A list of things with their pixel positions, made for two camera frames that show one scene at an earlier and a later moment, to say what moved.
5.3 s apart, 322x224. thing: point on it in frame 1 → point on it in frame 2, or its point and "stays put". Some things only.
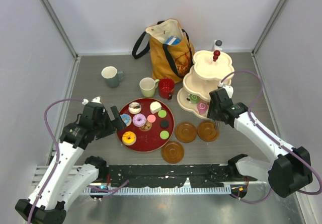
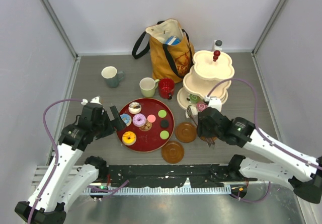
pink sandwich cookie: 151,118 stays put
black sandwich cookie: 164,124 stays put
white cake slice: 155,106 → 190,111
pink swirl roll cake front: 203,107 stays put
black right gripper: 211,114 → 202,130
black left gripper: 118,123 stays put
